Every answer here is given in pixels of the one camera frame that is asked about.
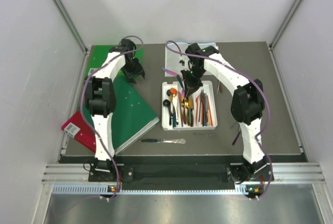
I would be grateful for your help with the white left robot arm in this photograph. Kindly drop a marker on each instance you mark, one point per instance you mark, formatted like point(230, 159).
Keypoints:
point(99, 96)

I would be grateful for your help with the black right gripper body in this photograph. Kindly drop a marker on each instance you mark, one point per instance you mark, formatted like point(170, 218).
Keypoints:
point(192, 78)

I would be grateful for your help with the iridescent knife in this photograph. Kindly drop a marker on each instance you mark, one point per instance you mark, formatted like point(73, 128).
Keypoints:
point(183, 114)
point(170, 72)

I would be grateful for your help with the aluminium frame rail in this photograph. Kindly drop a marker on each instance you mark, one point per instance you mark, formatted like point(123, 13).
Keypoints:
point(69, 23)

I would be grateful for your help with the gold spoon in tray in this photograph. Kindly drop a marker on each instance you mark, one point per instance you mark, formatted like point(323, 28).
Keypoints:
point(173, 103)

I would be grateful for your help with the black mounting base plate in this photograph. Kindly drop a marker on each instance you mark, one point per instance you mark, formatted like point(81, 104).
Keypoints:
point(178, 175)

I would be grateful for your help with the orange chopstick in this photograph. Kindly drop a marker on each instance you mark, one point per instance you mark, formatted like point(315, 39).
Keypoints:
point(208, 111)

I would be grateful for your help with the teal handled gold spoon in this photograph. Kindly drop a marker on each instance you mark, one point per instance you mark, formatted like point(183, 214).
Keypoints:
point(182, 86)

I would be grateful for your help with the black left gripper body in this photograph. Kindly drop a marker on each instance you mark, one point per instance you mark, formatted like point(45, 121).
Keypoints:
point(132, 68)

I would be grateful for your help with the clear mesh zip pouch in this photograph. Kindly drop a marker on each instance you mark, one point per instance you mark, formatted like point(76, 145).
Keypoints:
point(176, 62)

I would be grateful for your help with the silver ornate butter knife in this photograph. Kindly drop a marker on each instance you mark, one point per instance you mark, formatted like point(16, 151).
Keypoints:
point(176, 141)

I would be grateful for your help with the light green plastic folder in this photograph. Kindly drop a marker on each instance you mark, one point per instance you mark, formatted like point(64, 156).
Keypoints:
point(99, 55)

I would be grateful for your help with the purple plastic fork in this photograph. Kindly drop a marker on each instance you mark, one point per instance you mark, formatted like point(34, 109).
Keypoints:
point(236, 138)

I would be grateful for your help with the magenta folder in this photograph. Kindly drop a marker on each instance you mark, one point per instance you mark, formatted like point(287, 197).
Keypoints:
point(77, 129)

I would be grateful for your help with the black measuring spoon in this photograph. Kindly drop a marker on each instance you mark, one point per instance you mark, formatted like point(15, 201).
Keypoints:
point(167, 104)

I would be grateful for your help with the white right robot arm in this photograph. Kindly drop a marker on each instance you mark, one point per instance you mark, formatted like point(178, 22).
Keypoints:
point(247, 101)

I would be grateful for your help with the small dark dessert fork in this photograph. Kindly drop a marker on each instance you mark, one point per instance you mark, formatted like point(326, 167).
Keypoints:
point(204, 134)

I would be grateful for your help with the white cutlery tray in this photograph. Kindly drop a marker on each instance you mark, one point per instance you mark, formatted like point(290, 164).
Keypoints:
point(196, 112)

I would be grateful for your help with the dark green ring binder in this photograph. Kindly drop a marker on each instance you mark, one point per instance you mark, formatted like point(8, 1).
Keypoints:
point(132, 118)

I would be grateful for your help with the glossy black spoon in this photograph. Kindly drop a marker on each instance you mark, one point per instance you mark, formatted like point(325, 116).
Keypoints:
point(168, 92)

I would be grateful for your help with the copper knife in tray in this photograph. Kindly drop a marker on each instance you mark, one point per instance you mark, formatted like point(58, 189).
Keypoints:
point(191, 110)

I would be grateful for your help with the orange spoon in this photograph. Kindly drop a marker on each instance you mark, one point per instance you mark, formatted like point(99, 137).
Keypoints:
point(174, 91)

